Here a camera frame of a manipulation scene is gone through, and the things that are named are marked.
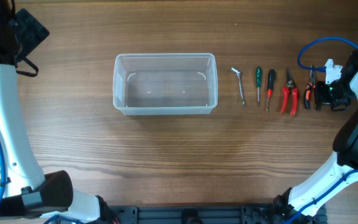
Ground green handled screwdriver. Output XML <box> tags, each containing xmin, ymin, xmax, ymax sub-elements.
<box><xmin>255</xmin><ymin>67</ymin><xmax>262</xmax><ymax>105</ymax></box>

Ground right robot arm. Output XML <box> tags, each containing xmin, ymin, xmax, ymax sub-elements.
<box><xmin>267</xmin><ymin>49</ymin><xmax>358</xmax><ymax>223</ymax></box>

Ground orange black needle-nose pliers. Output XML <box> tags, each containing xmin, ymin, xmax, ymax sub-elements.
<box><xmin>303</xmin><ymin>65</ymin><xmax>316</xmax><ymax>110</ymax></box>

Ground black red handled screwdriver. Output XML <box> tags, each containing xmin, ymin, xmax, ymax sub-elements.
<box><xmin>266</xmin><ymin>69</ymin><xmax>276</xmax><ymax>111</ymax></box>

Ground clear plastic container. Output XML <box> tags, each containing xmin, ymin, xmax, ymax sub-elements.
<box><xmin>112</xmin><ymin>53</ymin><xmax>218</xmax><ymax>116</ymax></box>

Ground silver socket wrench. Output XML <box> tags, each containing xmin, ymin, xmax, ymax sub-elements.
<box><xmin>231</xmin><ymin>67</ymin><xmax>245</xmax><ymax>106</ymax></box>

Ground red handled snips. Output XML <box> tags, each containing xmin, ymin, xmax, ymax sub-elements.
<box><xmin>280</xmin><ymin>68</ymin><xmax>299</xmax><ymax>116</ymax></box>

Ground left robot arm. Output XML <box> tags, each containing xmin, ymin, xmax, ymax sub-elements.
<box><xmin>0</xmin><ymin>1</ymin><xmax>120</xmax><ymax>223</ymax></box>

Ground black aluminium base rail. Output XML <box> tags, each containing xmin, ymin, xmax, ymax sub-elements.
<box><xmin>110</xmin><ymin>203</ymin><xmax>328</xmax><ymax>224</ymax></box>

